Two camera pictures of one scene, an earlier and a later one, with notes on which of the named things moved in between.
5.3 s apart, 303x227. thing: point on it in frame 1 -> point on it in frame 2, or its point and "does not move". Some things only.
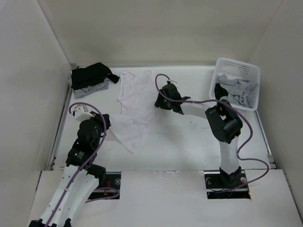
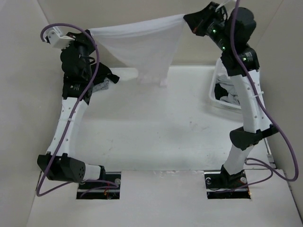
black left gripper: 98,118 -> 83,39
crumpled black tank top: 219,91 does not move
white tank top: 138,112 -> 146,45
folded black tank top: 86,75 does not move
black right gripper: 159,102 -> 198,21
